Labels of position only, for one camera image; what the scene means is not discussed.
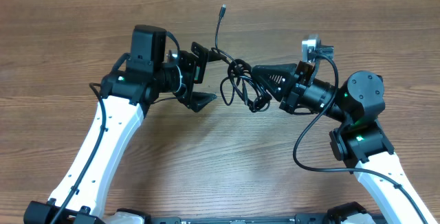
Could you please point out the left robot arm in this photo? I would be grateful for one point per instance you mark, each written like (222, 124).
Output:
(124, 97)

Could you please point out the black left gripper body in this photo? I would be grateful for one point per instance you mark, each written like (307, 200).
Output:
(187, 64)

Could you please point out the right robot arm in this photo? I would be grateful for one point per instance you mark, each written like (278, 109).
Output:
(360, 141)

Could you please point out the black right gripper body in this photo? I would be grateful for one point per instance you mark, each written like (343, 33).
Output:
(292, 100)

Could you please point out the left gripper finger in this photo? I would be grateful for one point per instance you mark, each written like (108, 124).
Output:
(199, 100)
(204, 56)

